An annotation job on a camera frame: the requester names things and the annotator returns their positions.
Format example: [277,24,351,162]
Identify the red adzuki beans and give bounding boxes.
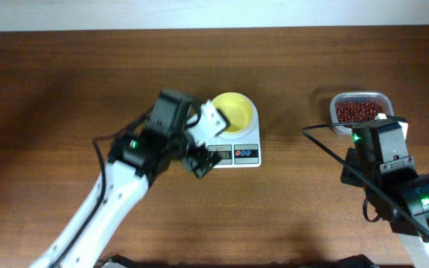
[335,100,383,128]

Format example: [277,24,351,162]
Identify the white digital kitchen scale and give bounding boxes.
[206,98,261,168]

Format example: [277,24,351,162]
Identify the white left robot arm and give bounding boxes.
[31,89,230,267]

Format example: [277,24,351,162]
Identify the clear plastic container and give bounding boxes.
[330,92,394,124]

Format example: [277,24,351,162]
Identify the yellow plastic bowl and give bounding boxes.
[212,92,253,133]

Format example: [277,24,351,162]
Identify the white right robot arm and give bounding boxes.
[346,117,429,267]

